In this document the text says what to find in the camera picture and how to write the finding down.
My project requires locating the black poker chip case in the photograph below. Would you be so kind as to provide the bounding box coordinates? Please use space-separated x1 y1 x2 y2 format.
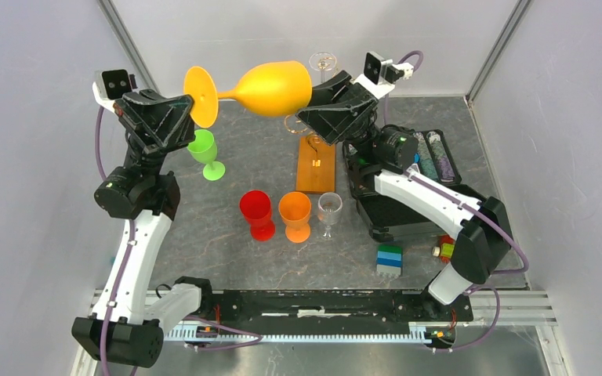
342 129 485 243

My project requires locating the small colourful toy car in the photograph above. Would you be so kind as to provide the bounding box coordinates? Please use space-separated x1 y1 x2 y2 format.
432 235 455 263

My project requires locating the blue green toy block stack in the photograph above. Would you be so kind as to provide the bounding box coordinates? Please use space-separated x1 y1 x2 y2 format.
375 244 403 277

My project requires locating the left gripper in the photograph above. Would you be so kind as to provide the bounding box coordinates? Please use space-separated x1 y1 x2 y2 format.
114 88 198 184

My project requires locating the yellow wine glass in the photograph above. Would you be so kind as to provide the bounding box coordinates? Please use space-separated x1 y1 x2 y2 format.
183 60 313 128

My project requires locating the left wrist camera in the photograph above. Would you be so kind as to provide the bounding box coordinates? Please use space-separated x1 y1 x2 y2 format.
92 69 133 113

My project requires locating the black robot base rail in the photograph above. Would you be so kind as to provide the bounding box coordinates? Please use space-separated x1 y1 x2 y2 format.
197 289 474 335

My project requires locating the orange wine glass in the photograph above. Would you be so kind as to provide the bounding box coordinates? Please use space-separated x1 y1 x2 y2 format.
278 191 312 244

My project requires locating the clear wine glass back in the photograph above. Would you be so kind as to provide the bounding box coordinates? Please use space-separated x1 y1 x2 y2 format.
309 52 338 83

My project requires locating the red wine glass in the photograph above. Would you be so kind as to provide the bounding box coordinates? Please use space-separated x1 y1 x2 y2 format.
239 190 276 242

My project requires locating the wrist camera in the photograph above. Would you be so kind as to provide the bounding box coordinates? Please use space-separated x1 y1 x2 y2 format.
352 52 416 99
92 69 133 113

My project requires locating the clear wine glass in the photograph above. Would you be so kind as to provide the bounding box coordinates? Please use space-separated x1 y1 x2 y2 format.
317 192 343 240
309 52 338 83

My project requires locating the clear wine glass front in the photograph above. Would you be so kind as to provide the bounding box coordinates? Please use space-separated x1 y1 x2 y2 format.
317 192 343 240

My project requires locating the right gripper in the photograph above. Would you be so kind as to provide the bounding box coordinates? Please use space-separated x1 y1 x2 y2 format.
281 71 380 157

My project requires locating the gold wire wooden glass rack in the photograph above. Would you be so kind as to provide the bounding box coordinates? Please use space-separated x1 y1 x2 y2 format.
284 115 336 194

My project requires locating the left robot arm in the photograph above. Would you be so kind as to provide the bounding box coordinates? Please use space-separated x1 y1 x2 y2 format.
71 85 215 368

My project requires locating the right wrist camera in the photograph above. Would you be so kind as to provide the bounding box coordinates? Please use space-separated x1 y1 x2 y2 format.
352 52 416 99

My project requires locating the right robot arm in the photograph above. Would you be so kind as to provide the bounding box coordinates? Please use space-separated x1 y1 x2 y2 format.
292 71 519 320

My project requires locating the green wine glass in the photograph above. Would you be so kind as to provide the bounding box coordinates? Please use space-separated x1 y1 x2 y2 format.
187 129 226 181

